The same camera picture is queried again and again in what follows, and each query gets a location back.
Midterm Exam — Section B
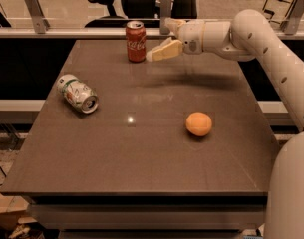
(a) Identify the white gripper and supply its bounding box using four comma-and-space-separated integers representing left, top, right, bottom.
146, 18, 205, 62

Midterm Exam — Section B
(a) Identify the red coke can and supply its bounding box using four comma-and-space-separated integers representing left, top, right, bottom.
126, 21, 146, 63

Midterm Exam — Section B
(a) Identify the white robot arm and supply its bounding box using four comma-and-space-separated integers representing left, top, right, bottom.
147, 9, 304, 239

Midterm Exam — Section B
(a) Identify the white green soda can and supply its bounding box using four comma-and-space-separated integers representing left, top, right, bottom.
57, 74, 99, 114

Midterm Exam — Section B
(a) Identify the black office chair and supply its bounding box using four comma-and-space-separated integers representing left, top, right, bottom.
85, 0, 197, 28

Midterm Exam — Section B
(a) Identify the orange fruit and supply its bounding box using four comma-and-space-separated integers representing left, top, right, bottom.
185, 112, 212, 136

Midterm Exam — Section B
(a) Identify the grey drawer cabinet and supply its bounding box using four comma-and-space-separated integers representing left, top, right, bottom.
28, 195, 267, 233

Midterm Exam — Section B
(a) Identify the cardboard box on floor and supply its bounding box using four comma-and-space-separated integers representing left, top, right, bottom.
0, 193, 35, 239

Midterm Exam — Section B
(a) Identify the middle metal rail bracket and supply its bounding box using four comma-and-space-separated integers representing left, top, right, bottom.
159, 0, 171, 35

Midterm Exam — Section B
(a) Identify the metal rail bracket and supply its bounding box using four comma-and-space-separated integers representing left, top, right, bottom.
159, 0, 171, 35
24, 0, 50, 34
281, 0, 304, 35

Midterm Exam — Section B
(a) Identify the right metal rail bracket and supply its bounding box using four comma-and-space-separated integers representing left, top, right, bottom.
281, 0, 304, 35

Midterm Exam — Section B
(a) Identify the left metal rail bracket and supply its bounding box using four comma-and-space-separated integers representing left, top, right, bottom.
24, 0, 50, 34

